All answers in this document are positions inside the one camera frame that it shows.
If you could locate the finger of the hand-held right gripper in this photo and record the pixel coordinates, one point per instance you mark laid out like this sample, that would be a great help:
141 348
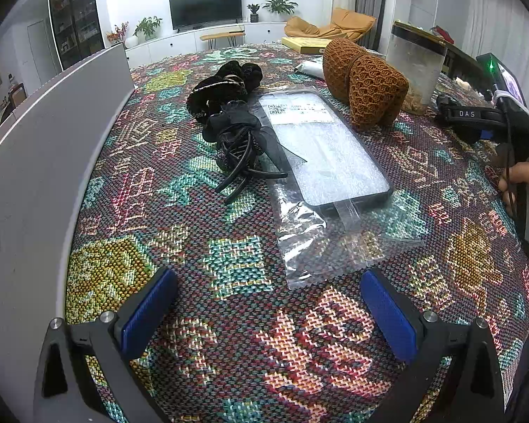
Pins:
443 108

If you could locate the grey board panel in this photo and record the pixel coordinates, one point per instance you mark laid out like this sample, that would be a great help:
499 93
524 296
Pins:
35 163

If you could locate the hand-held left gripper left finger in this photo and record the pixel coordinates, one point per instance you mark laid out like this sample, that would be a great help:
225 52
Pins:
147 313

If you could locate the white round vase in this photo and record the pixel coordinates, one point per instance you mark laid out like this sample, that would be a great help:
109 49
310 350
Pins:
131 42

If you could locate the phone case in clear bag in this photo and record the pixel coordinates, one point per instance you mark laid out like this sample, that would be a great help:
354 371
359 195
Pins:
326 150

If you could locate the translucent container with black lid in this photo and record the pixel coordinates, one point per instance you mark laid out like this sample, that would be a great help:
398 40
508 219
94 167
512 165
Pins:
414 66

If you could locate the black bow hair clip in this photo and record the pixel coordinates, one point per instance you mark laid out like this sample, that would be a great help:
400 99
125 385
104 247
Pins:
233 127

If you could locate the dark glass bookcase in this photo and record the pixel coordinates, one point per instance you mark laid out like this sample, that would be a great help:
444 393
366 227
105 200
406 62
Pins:
75 17

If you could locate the white low cabinet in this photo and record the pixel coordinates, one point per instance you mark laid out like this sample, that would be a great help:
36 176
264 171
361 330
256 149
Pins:
180 44

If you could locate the colourful woven blanket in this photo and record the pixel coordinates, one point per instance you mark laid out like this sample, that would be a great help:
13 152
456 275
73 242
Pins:
247 251

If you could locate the leafy green plant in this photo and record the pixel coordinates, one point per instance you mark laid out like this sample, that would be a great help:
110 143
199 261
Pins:
147 27

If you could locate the brown knitted pouch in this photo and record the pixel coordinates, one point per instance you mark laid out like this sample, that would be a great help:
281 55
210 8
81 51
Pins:
370 83

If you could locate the large green potted plant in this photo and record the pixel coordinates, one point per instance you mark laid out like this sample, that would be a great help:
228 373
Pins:
280 4

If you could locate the orange lounge chair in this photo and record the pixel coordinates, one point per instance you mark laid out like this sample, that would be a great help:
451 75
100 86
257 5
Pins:
335 26

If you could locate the small plant in dark pot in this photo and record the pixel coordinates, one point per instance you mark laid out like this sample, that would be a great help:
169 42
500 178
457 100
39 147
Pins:
253 14

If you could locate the yellow flat box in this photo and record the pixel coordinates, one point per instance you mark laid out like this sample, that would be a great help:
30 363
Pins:
306 43

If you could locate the red cloth item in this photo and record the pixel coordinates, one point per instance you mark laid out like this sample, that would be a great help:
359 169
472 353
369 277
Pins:
443 35

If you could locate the red flower bouquet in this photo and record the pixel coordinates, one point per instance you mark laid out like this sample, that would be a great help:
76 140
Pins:
117 33

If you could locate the black hair scrunchie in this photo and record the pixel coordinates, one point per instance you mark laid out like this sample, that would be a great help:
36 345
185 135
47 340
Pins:
220 88

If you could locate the black television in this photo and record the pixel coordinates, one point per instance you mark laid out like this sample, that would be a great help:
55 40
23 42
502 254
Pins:
205 9

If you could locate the dark wooden chair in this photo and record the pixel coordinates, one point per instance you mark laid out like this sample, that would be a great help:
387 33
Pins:
460 64

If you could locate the beige lace cloth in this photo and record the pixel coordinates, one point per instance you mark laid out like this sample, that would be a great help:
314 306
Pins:
416 105

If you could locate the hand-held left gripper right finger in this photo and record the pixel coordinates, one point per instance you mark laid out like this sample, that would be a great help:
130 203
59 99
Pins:
390 317

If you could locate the white pouch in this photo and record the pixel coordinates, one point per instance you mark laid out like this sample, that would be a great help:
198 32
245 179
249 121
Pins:
311 68

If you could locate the small wooden side table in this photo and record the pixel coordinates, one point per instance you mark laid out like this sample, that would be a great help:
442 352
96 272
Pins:
222 35

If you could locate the person's right hand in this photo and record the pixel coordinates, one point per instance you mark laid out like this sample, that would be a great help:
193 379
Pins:
527 172

